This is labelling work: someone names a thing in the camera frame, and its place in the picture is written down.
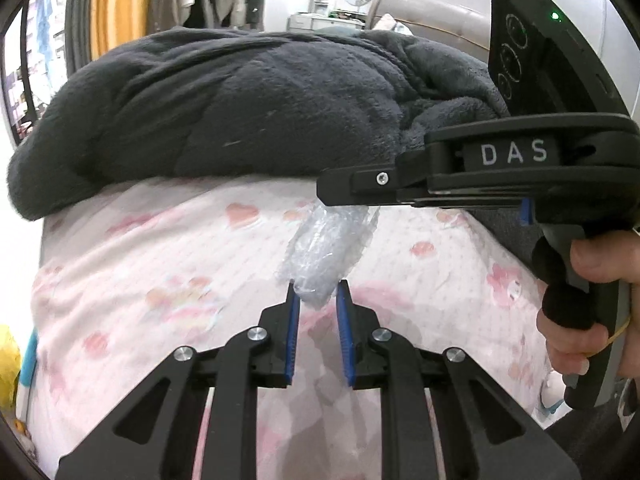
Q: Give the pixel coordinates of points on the yellow curtain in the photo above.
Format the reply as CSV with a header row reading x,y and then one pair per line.
x,y
120,0

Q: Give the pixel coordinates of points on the dark grey fleece blanket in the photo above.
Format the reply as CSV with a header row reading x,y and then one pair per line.
x,y
225,110

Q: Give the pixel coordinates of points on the black framed window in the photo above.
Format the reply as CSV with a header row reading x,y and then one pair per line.
x,y
35,60

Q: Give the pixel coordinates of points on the clear bubble wrap roll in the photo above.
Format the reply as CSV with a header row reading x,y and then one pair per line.
x,y
325,250

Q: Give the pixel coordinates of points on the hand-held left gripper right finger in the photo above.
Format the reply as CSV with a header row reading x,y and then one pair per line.
x,y
344,335

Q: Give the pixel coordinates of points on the yellow plastic bag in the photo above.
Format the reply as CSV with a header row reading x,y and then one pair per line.
x,y
9,365

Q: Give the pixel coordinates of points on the person's right hand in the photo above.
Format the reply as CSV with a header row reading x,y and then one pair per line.
x,y
605,260

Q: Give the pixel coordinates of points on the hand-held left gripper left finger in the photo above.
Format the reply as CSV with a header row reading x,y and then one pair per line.
x,y
293,340

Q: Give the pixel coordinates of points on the white dresser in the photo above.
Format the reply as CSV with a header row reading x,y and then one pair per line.
x,y
320,15

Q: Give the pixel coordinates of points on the beige padded headboard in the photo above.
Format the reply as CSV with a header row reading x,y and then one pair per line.
x,y
440,15

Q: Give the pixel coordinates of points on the pink floral bed sheet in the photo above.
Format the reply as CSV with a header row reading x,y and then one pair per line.
x,y
150,260

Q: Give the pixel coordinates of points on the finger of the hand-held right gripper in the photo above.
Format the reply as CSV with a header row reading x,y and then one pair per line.
x,y
360,185

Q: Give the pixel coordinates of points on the grey curtain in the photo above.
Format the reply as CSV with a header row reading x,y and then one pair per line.
x,y
80,15

